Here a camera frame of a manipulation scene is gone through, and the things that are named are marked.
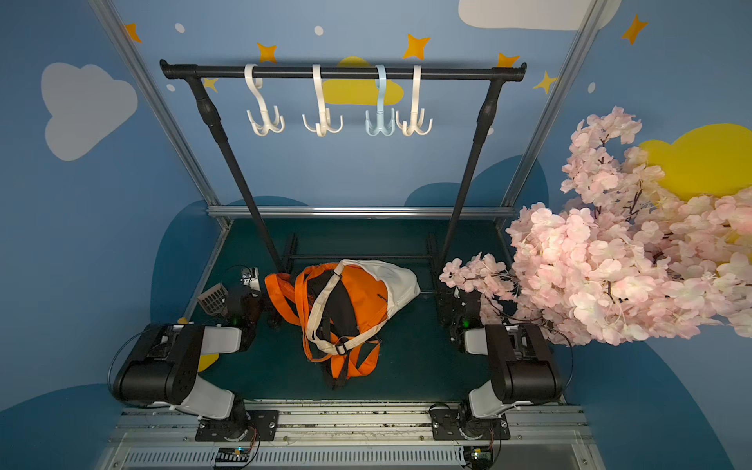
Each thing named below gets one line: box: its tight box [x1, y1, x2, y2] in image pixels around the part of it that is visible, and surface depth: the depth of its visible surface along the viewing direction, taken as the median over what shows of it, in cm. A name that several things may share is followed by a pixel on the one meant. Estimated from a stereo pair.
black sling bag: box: [306, 271, 361, 390], surface depth 89 cm
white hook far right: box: [395, 64, 434, 137], surface depth 58 cm
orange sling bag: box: [294, 262, 389, 379], surface depth 89 cm
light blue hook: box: [365, 64, 396, 137], surface depth 59 cm
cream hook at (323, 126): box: [301, 63, 344, 138], surface depth 56 cm
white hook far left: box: [244, 63, 285, 137], surface depth 59 cm
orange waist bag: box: [264, 273, 302, 327], surface depth 88 cm
